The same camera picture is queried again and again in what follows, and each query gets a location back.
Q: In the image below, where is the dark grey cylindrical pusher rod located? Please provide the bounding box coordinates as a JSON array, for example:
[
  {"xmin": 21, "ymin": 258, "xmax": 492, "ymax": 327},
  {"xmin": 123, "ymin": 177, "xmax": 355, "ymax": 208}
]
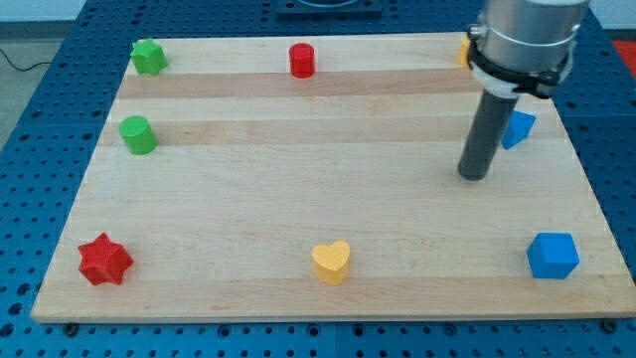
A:
[{"xmin": 458, "ymin": 89, "xmax": 518, "ymax": 181}]

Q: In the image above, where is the blue triangle block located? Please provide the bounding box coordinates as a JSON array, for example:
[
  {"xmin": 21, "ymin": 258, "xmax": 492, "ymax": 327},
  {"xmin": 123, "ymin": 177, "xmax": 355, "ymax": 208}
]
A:
[{"xmin": 501, "ymin": 110, "xmax": 536, "ymax": 150}]

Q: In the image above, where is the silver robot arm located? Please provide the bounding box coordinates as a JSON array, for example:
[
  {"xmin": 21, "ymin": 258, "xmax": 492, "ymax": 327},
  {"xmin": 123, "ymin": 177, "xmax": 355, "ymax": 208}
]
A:
[{"xmin": 458, "ymin": 0, "xmax": 589, "ymax": 181}]

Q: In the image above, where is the yellow block behind arm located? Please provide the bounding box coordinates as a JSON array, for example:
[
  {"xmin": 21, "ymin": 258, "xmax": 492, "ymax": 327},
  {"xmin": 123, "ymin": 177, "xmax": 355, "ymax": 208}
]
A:
[{"xmin": 457, "ymin": 35, "xmax": 471, "ymax": 69}]

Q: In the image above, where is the wooden board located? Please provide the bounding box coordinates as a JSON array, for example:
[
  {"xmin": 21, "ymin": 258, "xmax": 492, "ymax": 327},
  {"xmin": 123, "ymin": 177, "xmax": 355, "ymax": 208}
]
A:
[{"xmin": 32, "ymin": 33, "xmax": 635, "ymax": 323}]

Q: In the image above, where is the blue cube block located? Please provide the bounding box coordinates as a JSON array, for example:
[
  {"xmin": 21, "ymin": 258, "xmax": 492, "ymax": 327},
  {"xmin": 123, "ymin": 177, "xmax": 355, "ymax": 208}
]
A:
[{"xmin": 526, "ymin": 232, "xmax": 580, "ymax": 279}]

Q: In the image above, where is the red cylinder block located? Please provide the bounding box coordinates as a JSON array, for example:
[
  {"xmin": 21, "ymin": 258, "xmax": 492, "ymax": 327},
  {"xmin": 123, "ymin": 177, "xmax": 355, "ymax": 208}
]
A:
[{"xmin": 288, "ymin": 43, "xmax": 315, "ymax": 79}]

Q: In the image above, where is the yellow heart block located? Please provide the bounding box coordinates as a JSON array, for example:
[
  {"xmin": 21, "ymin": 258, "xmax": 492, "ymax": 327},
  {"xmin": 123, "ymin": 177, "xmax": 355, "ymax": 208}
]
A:
[{"xmin": 311, "ymin": 241, "xmax": 351, "ymax": 285}]

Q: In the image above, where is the green star block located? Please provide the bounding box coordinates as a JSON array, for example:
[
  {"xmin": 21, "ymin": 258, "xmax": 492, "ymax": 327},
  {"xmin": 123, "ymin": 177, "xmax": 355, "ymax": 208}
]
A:
[{"xmin": 130, "ymin": 39, "xmax": 168, "ymax": 76}]

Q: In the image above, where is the green cylinder block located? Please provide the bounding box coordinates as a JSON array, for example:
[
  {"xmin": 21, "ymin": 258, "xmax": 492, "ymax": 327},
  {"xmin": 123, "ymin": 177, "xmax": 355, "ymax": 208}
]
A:
[{"xmin": 118, "ymin": 115, "xmax": 157, "ymax": 155}]

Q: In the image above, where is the red star block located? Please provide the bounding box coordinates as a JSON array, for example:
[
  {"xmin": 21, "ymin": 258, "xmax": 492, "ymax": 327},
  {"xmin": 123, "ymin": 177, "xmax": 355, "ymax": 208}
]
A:
[{"xmin": 78, "ymin": 233, "xmax": 134, "ymax": 285}]

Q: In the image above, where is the black cable on floor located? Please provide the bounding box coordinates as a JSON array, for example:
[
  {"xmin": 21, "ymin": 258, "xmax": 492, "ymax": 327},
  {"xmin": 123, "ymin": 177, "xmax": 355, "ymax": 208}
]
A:
[{"xmin": 0, "ymin": 48, "xmax": 54, "ymax": 73}]

